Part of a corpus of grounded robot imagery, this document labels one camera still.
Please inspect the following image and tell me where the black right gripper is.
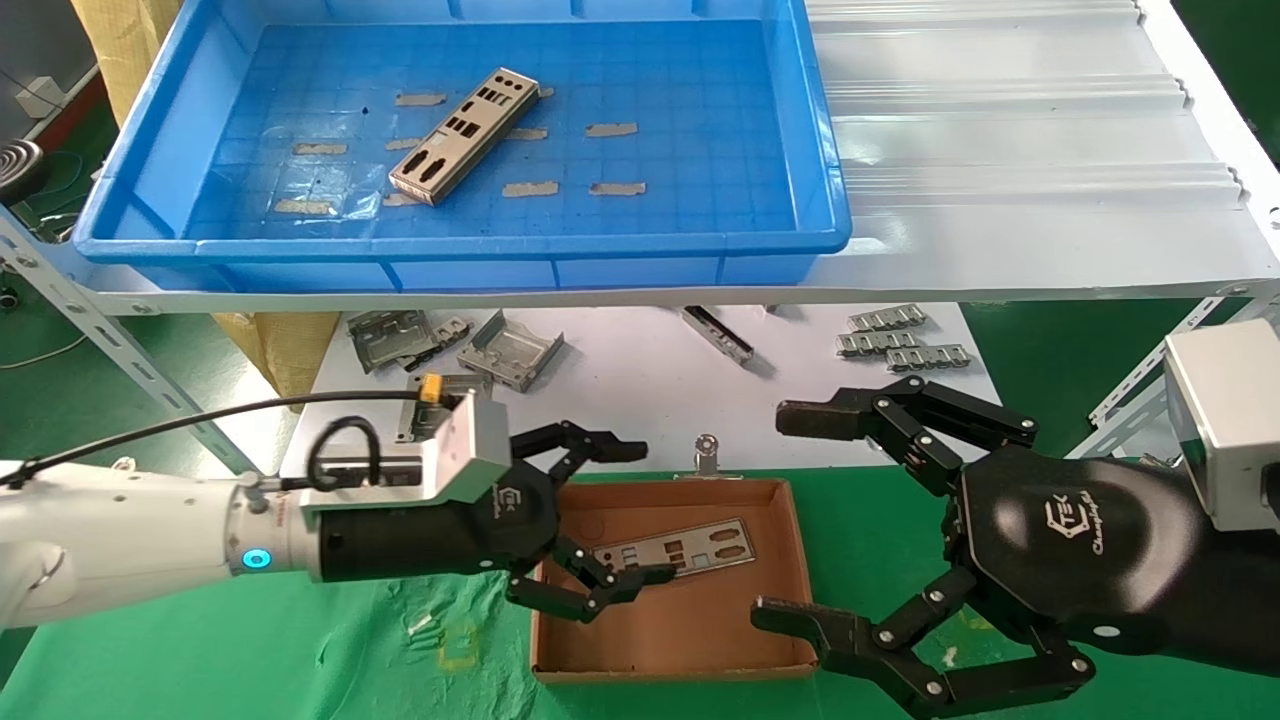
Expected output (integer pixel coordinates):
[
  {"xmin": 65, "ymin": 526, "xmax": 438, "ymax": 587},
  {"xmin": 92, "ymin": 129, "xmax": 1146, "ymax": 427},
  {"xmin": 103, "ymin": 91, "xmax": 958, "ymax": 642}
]
[{"xmin": 750, "ymin": 375, "xmax": 1280, "ymax": 720}]

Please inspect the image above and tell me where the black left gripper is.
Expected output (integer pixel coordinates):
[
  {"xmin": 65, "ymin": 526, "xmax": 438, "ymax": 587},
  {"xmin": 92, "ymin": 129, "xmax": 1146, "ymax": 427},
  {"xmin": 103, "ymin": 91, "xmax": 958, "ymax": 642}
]
[{"xmin": 318, "ymin": 420, "xmax": 677, "ymax": 626}]

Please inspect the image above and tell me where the single metal shield plate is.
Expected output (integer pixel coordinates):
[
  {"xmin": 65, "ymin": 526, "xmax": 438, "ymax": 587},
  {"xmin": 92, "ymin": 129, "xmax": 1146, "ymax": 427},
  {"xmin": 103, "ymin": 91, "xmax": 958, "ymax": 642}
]
[{"xmin": 592, "ymin": 517, "xmax": 758, "ymax": 593}]

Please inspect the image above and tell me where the brown cardboard box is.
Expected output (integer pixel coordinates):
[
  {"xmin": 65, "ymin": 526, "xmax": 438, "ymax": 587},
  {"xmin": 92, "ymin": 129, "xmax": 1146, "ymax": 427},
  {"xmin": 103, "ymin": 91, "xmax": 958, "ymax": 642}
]
[{"xmin": 530, "ymin": 478, "xmax": 821, "ymax": 685}]

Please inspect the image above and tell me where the blue plastic tray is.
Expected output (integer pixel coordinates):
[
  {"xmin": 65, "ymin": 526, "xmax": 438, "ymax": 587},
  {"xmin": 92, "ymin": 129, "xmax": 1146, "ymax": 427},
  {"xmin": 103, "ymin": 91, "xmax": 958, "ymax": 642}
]
[{"xmin": 72, "ymin": 0, "xmax": 854, "ymax": 293}]

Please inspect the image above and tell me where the ribbed metal strip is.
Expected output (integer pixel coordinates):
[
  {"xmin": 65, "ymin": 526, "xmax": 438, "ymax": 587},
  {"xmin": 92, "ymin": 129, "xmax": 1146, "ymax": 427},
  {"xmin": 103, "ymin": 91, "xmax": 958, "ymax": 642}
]
[
  {"xmin": 886, "ymin": 343, "xmax": 974, "ymax": 374},
  {"xmin": 837, "ymin": 330, "xmax": 923, "ymax": 359},
  {"xmin": 849, "ymin": 304, "xmax": 929, "ymax": 333}
]

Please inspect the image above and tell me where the narrow metal bar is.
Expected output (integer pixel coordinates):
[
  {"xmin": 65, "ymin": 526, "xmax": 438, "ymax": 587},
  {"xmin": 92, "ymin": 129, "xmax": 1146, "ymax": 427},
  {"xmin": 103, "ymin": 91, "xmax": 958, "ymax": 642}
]
[{"xmin": 682, "ymin": 305, "xmax": 755, "ymax": 367}]

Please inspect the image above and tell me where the green table cloth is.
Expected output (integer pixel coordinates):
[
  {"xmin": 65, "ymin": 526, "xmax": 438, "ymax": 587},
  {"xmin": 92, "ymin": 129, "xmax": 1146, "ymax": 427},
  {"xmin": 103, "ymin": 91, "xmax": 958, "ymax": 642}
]
[{"xmin": 0, "ymin": 470, "xmax": 1280, "ymax": 720}]

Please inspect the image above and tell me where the stack of metal shield plates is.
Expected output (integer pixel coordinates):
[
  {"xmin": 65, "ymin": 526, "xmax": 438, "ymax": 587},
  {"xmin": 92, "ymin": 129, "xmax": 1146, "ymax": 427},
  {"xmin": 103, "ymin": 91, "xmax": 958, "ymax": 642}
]
[{"xmin": 388, "ymin": 67, "xmax": 542, "ymax": 207}]

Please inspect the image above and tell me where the white metal shelf rack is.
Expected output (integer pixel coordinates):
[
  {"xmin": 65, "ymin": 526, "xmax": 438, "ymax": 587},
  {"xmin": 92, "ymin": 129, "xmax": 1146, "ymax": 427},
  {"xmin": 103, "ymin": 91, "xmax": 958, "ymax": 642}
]
[{"xmin": 0, "ymin": 0, "xmax": 1280, "ymax": 479}]

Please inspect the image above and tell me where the clear plastic film patch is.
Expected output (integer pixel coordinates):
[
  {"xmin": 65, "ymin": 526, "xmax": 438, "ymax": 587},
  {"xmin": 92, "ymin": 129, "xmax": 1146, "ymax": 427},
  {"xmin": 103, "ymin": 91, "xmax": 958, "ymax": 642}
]
[{"xmin": 275, "ymin": 160, "xmax": 381, "ymax": 216}]

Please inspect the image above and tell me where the white power adapter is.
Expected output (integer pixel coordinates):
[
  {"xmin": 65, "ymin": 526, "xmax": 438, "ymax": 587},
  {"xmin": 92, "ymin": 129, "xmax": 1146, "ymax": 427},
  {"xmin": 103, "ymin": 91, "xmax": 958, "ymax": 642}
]
[{"xmin": 15, "ymin": 75, "xmax": 67, "ymax": 119}]

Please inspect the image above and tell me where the square grey metal bracket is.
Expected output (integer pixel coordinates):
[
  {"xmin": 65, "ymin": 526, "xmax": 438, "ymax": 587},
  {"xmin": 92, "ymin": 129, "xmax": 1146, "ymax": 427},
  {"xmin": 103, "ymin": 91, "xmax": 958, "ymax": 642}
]
[{"xmin": 397, "ymin": 373, "xmax": 493, "ymax": 443}]

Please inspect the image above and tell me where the tray-shaped grey metal bracket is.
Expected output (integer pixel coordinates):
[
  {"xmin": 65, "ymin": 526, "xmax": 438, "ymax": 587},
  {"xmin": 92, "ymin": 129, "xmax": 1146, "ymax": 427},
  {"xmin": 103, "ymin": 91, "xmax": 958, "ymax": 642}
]
[{"xmin": 457, "ymin": 309, "xmax": 566, "ymax": 394}]

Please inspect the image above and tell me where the black cable with yellow connector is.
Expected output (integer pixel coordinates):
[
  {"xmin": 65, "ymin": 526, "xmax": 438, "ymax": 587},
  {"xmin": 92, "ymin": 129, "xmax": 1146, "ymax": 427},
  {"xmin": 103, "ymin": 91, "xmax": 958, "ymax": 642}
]
[{"xmin": 0, "ymin": 375, "xmax": 447, "ymax": 491}]

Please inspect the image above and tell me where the flat grey metal bracket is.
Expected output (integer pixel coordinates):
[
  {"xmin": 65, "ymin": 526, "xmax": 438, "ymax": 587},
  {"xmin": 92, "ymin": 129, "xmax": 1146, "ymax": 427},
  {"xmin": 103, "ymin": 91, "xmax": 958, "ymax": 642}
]
[{"xmin": 347, "ymin": 310, "xmax": 438, "ymax": 374}]

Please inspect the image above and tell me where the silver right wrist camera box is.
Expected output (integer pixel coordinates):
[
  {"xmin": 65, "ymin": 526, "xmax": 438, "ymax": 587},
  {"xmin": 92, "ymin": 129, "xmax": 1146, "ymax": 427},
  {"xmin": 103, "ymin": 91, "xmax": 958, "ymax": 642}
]
[{"xmin": 1163, "ymin": 318, "xmax": 1280, "ymax": 533}]

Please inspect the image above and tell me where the black coiled cable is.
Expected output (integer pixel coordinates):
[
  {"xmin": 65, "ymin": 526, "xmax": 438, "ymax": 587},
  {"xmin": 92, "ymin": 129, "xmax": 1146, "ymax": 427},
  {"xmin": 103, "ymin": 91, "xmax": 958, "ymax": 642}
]
[{"xmin": 0, "ymin": 140, "xmax": 47, "ymax": 207}]

